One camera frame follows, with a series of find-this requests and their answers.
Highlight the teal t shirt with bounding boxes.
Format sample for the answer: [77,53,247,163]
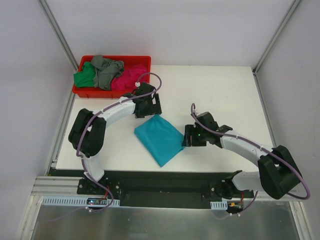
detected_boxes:
[134,114,185,167]

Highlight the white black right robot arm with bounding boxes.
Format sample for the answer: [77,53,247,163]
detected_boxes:
[182,112,303,200]

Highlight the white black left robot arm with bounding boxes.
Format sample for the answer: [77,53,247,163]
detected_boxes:
[68,82,162,195]

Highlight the pink t shirt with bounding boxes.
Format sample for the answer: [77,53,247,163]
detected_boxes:
[111,64,147,92]

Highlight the grey t shirt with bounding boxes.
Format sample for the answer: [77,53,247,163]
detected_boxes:
[90,55,125,91]

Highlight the green t shirt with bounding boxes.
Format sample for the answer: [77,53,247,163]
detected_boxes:
[73,61,96,88]

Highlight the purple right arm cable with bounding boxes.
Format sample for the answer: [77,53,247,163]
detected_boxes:
[190,102,311,200]

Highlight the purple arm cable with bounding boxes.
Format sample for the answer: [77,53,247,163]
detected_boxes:
[190,102,311,200]
[75,72,163,181]

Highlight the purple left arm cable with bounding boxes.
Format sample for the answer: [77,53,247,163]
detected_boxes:
[75,72,163,181]

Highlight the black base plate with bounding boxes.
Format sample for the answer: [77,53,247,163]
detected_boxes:
[76,169,254,208]

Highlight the right white cable duct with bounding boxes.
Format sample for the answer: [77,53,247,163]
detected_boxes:
[210,200,228,211]

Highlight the white cable duct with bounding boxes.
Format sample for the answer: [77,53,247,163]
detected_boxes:
[42,196,120,208]
[210,200,228,211]

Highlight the right aluminium frame post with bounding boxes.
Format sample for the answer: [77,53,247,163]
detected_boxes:
[252,0,303,76]

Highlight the aluminium frame post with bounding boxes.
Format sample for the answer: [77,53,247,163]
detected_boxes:
[252,0,303,76]
[37,0,79,71]

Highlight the aluminium front rail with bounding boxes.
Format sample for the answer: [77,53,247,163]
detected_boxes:
[31,175,303,201]

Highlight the left white cable duct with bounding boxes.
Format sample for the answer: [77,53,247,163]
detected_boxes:
[42,196,120,208]

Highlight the left aluminium frame post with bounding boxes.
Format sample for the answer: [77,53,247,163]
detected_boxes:
[37,0,79,71]

